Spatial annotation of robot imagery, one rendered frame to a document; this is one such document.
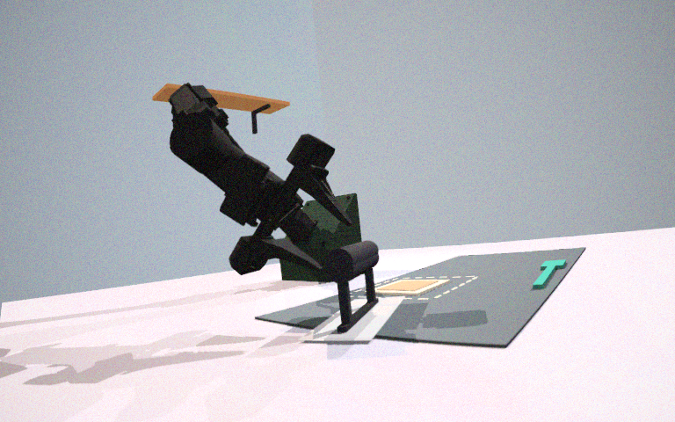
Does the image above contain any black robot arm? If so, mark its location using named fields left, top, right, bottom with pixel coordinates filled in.
left=168, top=83, right=317, bottom=244

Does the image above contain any beige square tile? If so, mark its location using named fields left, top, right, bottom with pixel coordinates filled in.
left=375, top=280, right=451, bottom=296

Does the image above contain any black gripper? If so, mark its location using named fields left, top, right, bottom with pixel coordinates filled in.
left=229, top=134, right=352, bottom=276

